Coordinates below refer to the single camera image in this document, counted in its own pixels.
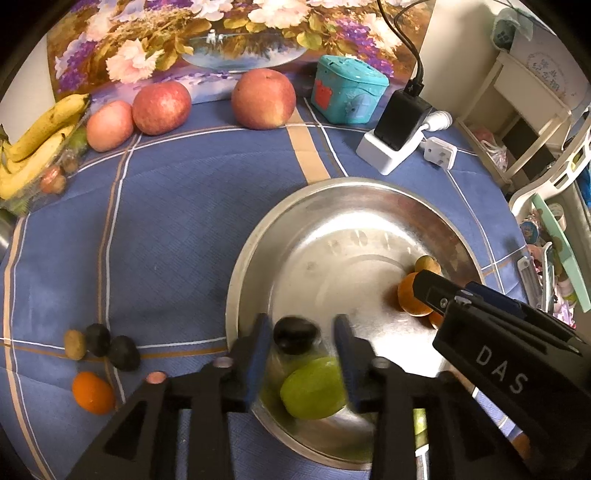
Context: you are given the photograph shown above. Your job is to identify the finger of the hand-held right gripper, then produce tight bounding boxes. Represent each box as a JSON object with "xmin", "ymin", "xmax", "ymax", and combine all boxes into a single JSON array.
[
  {"xmin": 412, "ymin": 271, "xmax": 469, "ymax": 318},
  {"xmin": 466, "ymin": 281, "xmax": 580, "ymax": 344}
]

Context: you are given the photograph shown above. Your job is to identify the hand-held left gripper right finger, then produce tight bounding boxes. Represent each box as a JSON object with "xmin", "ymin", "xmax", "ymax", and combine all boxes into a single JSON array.
[{"xmin": 333, "ymin": 314, "xmax": 541, "ymax": 480}]

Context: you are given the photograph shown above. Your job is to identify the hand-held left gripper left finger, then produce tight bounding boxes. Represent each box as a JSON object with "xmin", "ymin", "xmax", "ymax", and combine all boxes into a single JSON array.
[{"xmin": 65, "ymin": 313, "xmax": 273, "ymax": 480}]

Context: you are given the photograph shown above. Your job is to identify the green plum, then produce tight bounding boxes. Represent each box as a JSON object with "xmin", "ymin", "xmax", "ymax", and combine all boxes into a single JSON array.
[
  {"xmin": 413, "ymin": 408, "xmax": 430, "ymax": 450},
  {"xmin": 280, "ymin": 356, "xmax": 348, "ymax": 420}
]

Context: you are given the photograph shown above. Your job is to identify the black plum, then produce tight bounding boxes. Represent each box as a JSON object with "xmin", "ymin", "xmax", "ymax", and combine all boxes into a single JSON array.
[
  {"xmin": 273, "ymin": 316, "xmax": 321, "ymax": 355},
  {"xmin": 86, "ymin": 323, "xmax": 112, "ymax": 357},
  {"xmin": 108, "ymin": 335, "xmax": 141, "ymax": 371}
]

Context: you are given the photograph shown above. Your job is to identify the stainless steel plate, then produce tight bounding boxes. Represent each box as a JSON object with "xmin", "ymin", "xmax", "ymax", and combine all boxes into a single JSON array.
[{"xmin": 226, "ymin": 178, "xmax": 486, "ymax": 472}]

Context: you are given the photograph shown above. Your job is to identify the mint green board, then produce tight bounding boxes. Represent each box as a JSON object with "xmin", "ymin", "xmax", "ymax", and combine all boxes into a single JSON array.
[{"xmin": 531, "ymin": 194, "xmax": 591, "ymax": 312}]

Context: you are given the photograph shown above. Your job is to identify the white plug adapter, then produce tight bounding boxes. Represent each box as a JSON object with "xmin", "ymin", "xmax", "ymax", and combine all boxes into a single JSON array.
[{"xmin": 422, "ymin": 137, "xmax": 458, "ymax": 171}]

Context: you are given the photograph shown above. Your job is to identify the white round plug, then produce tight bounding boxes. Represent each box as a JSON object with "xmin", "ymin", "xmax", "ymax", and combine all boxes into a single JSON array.
[{"xmin": 422, "ymin": 111, "xmax": 452, "ymax": 132}]

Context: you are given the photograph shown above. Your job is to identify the black charger block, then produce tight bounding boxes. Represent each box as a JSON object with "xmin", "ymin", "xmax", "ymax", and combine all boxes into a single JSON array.
[{"xmin": 373, "ymin": 89, "xmax": 432, "ymax": 151}]

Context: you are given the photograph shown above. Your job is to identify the white wooden shelf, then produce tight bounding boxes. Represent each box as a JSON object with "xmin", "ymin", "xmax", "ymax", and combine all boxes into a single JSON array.
[{"xmin": 457, "ymin": 48, "xmax": 573, "ymax": 185}]

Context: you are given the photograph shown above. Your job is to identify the teal plastic box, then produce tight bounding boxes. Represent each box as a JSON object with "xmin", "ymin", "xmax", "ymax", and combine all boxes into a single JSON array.
[{"xmin": 310, "ymin": 54, "xmax": 389, "ymax": 125}]

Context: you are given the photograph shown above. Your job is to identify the red yellow apple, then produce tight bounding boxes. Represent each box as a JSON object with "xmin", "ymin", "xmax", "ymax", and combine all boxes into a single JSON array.
[{"xmin": 231, "ymin": 68, "xmax": 297, "ymax": 130}]

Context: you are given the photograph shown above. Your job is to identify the dark red apple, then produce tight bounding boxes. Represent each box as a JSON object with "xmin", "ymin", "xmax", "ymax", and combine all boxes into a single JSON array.
[{"xmin": 132, "ymin": 82, "xmax": 192, "ymax": 136}]

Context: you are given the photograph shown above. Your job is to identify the clear plastic fruit tray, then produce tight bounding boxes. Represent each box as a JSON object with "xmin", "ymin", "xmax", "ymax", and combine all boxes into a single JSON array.
[{"xmin": 0, "ymin": 111, "xmax": 90, "ymax": 213}]

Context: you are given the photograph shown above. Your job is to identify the orange fruit in tray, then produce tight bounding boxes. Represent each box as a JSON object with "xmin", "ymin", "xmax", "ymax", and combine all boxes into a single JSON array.
[{"xmin": 39, "ymin": 167, "xmax": 63, "ymax": 192}]

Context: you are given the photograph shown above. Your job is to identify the pale red apple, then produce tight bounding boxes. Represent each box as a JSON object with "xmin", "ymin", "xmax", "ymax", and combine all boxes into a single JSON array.
[{"xmin": 86, "ymin": 100, "xmax": 134, "ymax": 152}]

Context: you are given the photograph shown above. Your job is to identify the floral painting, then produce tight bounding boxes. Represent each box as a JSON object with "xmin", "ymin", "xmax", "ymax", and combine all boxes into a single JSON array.
[{"xmin": 46, "ymin": 0, "xmax": 437, "ymax": 102}]

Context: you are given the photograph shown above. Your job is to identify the black cable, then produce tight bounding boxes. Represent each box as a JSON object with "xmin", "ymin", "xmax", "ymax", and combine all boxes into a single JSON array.
[{"xmin": 376, "ymin": 0, "xmax": 424, "ymax": 95}]

